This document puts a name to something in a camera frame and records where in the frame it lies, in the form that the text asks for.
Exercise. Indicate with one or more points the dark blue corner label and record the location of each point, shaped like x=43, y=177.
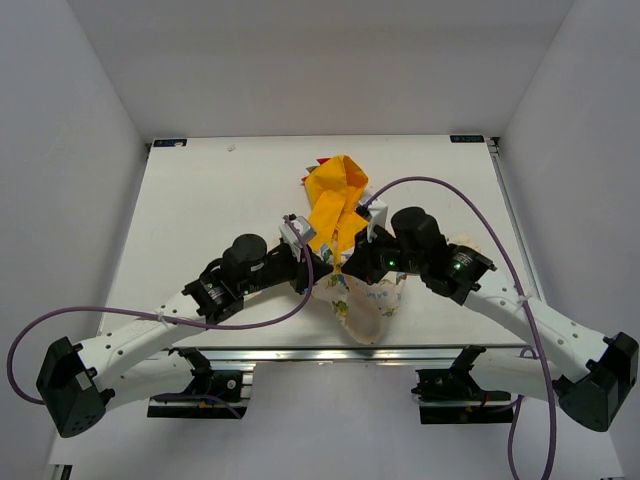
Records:
x=169, y=143
x=466, y=138

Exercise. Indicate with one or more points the dark blue corner label left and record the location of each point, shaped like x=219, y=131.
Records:
x=169, y=143

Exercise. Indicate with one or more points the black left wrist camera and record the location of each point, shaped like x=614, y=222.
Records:
x=296, y=232

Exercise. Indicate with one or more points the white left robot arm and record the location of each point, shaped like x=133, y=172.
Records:
x=79, y=383

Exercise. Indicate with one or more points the dark blue corner label right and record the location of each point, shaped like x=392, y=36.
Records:
x=466, y=138

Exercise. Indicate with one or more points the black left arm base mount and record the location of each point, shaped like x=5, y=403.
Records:
x=213, y=393

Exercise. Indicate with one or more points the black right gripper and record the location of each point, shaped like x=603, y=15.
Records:
x=362, y=262

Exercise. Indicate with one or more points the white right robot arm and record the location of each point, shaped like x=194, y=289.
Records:
x=586, y=373

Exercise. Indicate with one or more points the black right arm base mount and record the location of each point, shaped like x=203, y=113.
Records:
x=450, y=396

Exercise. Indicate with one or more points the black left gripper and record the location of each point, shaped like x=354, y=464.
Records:
x=300, y=277

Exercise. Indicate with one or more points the yellow dinosaur print kids jacket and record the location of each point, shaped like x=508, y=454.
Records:
x=334, y=189

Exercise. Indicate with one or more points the aluminium right side rail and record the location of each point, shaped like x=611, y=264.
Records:
x=531, y=272

